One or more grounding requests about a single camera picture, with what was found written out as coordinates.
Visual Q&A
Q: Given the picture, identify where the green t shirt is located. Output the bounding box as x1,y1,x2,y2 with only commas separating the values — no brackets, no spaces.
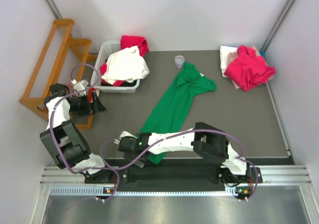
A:
138,62,217,165

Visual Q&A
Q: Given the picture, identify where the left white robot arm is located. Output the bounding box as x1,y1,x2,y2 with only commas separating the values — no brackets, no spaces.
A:
40,80,116,184

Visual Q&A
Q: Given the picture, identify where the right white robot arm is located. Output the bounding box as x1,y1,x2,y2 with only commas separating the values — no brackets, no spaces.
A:
115,122,261,187

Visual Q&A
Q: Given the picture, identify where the colourful red box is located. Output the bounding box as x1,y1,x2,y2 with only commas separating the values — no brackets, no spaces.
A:
87,88,100,103

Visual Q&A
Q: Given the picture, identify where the black t shirt in basket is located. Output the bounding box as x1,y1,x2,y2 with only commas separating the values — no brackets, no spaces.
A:
101,80,137,87

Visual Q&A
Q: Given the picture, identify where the wooden rack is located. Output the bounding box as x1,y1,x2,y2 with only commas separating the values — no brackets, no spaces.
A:
19,18,97,121

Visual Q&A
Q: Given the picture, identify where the white t shirt in basket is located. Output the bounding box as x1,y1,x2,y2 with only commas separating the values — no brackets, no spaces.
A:
101,46,150,85

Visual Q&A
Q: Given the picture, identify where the white laundry basket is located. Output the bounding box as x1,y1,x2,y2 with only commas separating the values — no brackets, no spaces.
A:
90,40,141,94

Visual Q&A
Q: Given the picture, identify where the red t shirt in basket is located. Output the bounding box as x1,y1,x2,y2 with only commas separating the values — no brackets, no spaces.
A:
100,35,149,75

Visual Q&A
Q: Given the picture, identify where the jar of paper clips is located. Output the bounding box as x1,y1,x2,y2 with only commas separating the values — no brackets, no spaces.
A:
174,55,185,69

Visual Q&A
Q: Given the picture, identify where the folded white t shirt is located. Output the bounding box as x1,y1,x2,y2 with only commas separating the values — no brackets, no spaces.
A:
220,46,238,78

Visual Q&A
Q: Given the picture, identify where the folded pink t shirt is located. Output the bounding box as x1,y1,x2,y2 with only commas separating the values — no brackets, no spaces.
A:
226,45,262,89

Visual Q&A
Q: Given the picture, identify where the crumpled red t shirt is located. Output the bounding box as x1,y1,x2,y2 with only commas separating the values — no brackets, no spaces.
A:
224,45,276,92

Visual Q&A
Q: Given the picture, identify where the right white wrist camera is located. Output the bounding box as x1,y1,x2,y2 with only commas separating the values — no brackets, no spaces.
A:
113,131,137,145

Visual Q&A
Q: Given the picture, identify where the slotted cable duct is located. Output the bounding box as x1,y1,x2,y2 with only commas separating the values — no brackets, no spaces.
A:
50,186,250,197

